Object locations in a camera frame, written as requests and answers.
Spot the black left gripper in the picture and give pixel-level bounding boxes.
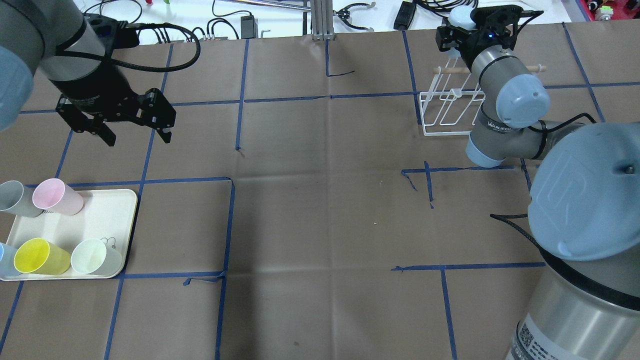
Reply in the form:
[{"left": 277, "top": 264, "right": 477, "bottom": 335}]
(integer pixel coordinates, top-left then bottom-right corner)
[{"left": 55, "top": 64, "right": 176, "bottom": 147}]

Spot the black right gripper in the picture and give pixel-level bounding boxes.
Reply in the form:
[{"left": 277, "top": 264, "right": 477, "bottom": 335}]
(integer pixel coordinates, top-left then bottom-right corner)
[{"left": 436, "top": 6, "right": 523, "bottom": 63}]

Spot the pale green white cup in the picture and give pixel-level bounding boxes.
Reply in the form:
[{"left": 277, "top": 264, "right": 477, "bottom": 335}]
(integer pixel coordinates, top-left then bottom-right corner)
[{"left": 70, "top": 237, "right": 125, "bottom": 278}]

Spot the light blue plastic cup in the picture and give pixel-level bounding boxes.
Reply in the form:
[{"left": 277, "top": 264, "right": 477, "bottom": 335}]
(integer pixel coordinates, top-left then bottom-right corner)
[{"left": 447, "top": 5, "right": 477, "bottom": 31}]

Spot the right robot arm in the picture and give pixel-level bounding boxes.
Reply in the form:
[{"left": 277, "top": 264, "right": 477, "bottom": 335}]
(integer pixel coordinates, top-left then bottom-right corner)
[{"left": 436, "top": 5, "right": 640, "bottom": 360}]

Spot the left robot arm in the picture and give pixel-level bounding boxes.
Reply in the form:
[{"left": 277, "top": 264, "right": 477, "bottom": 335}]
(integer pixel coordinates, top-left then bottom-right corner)
[{"left": 0, "top": 0, "right": 176, "bottom": 147}]

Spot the pink plastic cup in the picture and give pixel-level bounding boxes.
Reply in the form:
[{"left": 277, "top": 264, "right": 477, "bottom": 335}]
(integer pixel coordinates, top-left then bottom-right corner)
[{"left": 32, "top": 178, "right": 85, "bottom": 216}]

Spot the grey plastic cup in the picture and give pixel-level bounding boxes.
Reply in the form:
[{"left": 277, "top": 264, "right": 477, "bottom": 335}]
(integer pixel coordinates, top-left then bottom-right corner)
[{"left": 0, "top": 180, "right": 44, "bottom": 218}]

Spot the yellow plastic cup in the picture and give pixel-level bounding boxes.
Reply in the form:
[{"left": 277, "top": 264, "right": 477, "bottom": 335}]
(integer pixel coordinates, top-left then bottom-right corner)
[{"left": 13, "top": 237, "right": 71, "bottom": 276}]

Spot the cream rectangular tray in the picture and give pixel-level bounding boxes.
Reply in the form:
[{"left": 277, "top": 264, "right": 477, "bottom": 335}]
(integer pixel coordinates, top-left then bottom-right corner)
[{"left": 1, "top": 189, "right": 138, "bottom": 281}]

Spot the black power brick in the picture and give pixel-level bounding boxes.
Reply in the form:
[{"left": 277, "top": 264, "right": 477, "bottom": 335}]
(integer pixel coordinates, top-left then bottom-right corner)
[{"left": 392, "top": 0, "right": 417, "bottom": 31}]

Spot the grabber tool claw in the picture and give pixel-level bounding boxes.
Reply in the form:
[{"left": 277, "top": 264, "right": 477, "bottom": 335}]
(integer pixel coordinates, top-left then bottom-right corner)
[{"left": 334, "top": 2, "right": 377, "bottom": 32}]

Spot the black power adapter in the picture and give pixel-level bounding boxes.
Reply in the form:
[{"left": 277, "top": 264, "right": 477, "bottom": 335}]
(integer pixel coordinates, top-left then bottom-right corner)
[{"left": 240, "top": 14, "right": 258, "bottom": 39}]

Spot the white wire cup rack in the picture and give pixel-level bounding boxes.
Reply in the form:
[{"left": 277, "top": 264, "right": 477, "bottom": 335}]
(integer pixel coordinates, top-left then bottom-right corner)
[{"left": 419, "top": 50, "right": 551, "bottom": 136}]

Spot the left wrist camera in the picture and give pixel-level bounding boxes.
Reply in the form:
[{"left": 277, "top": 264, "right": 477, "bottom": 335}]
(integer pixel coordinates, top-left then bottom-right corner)
[{"left": 84, "top": 13, "right": 140, "bottom": 53}]

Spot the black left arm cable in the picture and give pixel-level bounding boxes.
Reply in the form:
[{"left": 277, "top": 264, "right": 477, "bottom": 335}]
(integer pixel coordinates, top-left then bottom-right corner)
[{"left": 105, "top": 22, "right": 202, "bottom": 74}]

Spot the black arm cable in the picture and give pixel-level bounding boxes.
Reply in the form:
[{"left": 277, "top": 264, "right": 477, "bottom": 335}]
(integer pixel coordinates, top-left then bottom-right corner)
[
  {"left": 489, "top": 112, "right": 598, "bottom": 251},
  {"left": 105, "top": 22, "right": 202, "bottom": 74}
]

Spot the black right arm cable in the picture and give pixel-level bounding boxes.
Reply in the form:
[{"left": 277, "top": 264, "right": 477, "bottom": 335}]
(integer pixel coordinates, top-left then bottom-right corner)
[{"left": 489, "top": 112, "right": 598, "bottom": 251}]

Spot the aluminium frame post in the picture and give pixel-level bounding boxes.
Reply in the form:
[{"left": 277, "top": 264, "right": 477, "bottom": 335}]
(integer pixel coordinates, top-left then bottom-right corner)
[{"left": 310, "top": 0, "right": 335, "bottom": 41}]

